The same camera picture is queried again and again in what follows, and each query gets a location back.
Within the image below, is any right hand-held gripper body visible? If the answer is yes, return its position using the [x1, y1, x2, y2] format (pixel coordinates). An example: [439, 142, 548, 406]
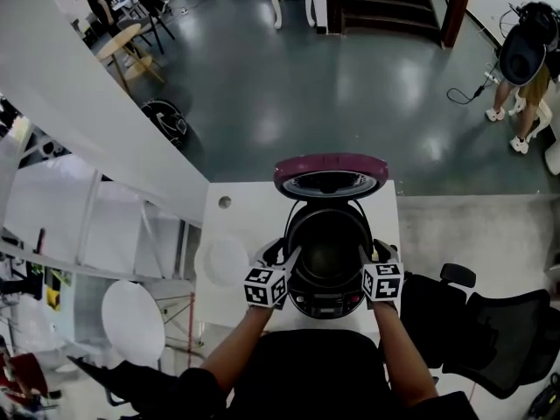
[361, 262, 404, 313]

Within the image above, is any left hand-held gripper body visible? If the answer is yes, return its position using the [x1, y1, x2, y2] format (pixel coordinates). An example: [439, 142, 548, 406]
[243, 267, 293, 311]

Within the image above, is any black pot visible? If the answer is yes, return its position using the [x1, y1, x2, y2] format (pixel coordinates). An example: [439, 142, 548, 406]
[290, 210, 373, 286]

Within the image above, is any white perforated steamer tray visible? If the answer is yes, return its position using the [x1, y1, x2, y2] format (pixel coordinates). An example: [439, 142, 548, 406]
[203, 235, 250, 287]

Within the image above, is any person's right forearm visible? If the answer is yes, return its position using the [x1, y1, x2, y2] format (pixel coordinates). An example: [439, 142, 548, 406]
[372, 302, 440, 409]

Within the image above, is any person's left forearm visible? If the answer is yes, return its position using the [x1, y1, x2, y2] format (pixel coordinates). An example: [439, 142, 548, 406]
[200, 306, 275, 393]

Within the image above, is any white square table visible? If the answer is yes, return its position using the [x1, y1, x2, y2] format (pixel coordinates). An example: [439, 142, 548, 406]
[193, 179, 402, 336]

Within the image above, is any maroon rice cooker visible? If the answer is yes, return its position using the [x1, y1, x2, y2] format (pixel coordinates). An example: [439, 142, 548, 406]
[273, 152, 390, 321]

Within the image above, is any person's black shirt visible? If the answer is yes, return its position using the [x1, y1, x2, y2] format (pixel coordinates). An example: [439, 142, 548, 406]
[177, 328, 480, 420]

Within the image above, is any black mesh office chair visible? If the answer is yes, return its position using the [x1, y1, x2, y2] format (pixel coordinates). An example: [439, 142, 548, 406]
[400, 262, 560, 400]

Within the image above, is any round white side table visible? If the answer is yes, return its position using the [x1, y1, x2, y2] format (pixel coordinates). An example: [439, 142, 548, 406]
[101, 279, 205, 374]

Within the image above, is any black round device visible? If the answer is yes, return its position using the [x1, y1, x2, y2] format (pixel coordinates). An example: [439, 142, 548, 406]
[142, 98, 189, 148]

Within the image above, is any white cylindrical bin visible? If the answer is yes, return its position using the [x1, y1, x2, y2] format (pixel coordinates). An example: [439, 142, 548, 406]
[544, 140, 560, 177]

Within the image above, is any white ornate stool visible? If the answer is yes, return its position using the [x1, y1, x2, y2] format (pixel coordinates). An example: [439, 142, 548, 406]
[507, 89, 555, 144]

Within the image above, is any yellow box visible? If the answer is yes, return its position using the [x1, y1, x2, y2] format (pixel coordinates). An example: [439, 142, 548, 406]
[45, 269, 71, 310]

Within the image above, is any white long desk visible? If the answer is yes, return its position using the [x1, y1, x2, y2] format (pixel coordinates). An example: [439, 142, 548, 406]
[3, 155, 193, 275]

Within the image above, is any round wooden table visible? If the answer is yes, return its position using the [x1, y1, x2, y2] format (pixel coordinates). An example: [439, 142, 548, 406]
[95, 23, 167, 95]

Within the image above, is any white metal frame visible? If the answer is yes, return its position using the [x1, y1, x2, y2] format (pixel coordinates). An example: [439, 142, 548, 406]
[0, 164, 196, 291]

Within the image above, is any black metal-frame chair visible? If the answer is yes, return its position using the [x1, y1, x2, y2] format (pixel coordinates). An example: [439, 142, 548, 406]
[65, 354, 185, 420]

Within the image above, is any black floor cable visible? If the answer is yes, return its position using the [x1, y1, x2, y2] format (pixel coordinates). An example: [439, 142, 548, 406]
[446, 74, 498, 103]

